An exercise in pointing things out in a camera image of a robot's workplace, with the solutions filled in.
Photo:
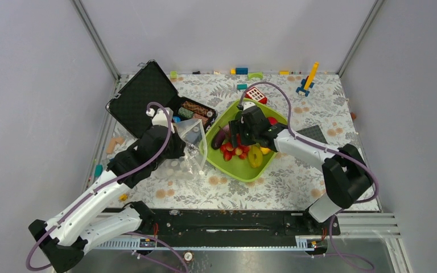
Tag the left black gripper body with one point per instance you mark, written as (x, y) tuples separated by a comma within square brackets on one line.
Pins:
[(174, 149)]

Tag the yellow blue block tower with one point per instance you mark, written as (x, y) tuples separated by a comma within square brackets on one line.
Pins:
[(308, 82)]

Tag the red lychee bunch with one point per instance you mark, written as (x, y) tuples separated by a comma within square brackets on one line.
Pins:
[(228, 151)]

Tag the red toy apple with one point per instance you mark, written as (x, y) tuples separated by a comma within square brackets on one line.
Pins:
[(273, 121)]

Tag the teal block left edge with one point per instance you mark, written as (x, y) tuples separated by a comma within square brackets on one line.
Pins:
[(98, 171)]

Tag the small yellow block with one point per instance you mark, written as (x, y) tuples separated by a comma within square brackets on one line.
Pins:
[(123, 197)]

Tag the purple toy eggplant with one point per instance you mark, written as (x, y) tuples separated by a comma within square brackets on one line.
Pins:
[(219, 138)]

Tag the peach wooden block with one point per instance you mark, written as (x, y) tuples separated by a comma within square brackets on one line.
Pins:
[(116, 141)]

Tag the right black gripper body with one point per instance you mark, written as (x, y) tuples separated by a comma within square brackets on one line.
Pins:
[(248, 136)]

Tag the teal small block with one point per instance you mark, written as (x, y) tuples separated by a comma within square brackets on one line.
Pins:
[(242, 86)]

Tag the green arch block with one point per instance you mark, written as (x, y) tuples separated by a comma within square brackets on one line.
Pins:
[(255, 75)]

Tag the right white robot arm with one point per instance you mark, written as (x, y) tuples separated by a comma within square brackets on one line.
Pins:
[(344, 171)]

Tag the orange toy mango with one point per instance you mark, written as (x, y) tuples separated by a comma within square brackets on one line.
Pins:
[(265, 151)]

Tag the grey lego baseplate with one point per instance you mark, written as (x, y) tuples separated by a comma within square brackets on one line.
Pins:
[(313, 132)]

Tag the green plastic tray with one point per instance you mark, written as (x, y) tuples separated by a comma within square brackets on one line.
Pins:
[(239, 169)]

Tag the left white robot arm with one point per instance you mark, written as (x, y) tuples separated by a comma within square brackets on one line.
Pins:
[(63, 240)]

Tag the black poker chip case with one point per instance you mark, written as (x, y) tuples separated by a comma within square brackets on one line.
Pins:
[(151, 84)]

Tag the blue lego brick back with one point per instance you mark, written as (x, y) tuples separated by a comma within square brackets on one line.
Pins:
[(241, 71)]

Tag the red white toy block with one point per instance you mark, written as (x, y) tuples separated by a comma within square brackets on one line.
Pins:
[(256, 95)]

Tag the yellow green toy fruit slice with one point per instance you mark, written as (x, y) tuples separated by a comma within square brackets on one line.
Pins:
[(255, 156)]

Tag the clear zip top bag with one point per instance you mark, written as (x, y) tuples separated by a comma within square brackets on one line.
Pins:
[(191, 164)]

